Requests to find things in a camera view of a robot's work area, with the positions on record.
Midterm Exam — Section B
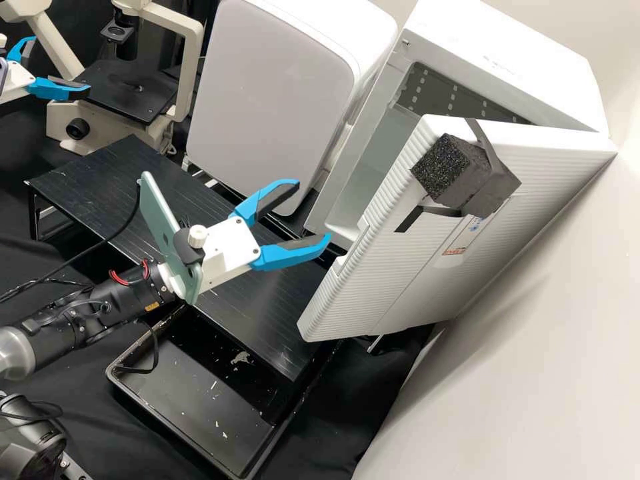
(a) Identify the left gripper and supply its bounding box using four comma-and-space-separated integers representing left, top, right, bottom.
0, 35, 93, 105

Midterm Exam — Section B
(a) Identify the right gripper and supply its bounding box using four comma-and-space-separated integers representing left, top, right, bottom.
199, 179, 333, 293

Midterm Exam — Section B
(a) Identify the incubator door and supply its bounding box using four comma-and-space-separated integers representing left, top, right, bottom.
295, 113, 619, 344

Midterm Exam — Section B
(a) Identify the white incubator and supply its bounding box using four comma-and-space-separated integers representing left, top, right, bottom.
303, 0, 619, 253

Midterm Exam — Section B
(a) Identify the cream microscope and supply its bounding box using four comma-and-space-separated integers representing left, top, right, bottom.
0, 0, 206, 157

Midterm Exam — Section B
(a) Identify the white box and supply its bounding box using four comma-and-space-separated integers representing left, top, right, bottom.
182, 0, 399, 219

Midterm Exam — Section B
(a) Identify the black tray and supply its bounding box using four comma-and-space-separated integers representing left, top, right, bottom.
104, 299, 347, 480

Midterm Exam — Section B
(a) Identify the right wrist camera phone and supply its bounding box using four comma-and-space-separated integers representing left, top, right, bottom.
138, 170, 209, 307

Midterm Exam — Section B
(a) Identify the black cable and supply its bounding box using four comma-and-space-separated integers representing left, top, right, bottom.
111, 319, 162, 376
0, 181, 147, 303

